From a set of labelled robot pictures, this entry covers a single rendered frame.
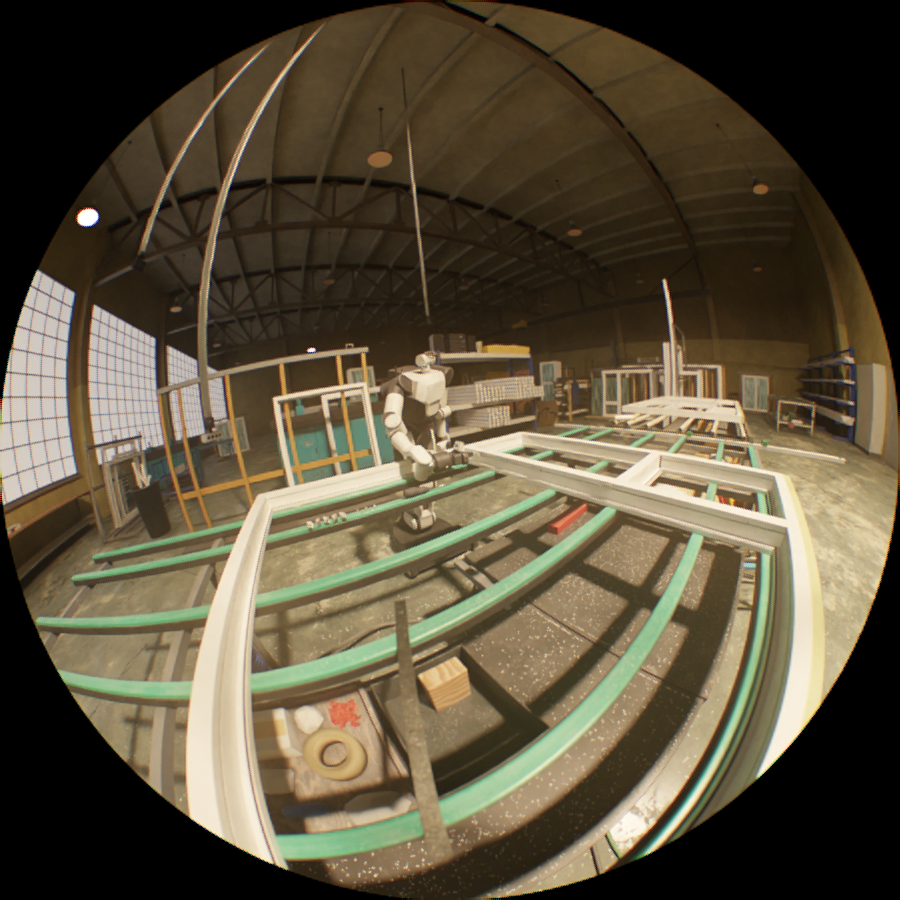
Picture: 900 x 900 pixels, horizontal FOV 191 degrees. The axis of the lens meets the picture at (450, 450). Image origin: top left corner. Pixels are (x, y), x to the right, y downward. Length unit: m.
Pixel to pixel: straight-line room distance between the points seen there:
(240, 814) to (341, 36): 7.71
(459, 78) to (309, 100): 3.19
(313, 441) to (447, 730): 4.50
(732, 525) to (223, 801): 0.99
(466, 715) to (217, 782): 0.50
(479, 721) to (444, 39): 8.04
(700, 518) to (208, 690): 1.01
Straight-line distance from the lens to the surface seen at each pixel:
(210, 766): 0.42
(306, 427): 4.74
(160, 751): 0.66
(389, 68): 7.66
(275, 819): 0.76
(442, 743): 0.67
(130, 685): 0.74
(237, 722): 0.49
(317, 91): 7.93
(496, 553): 1.12
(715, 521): 0.80
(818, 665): 0.52
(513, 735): 0.67
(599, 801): 0.68
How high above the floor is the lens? 1.24
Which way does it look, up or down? 13 degrees down
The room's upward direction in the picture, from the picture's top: 7 degrees counter-clockwise
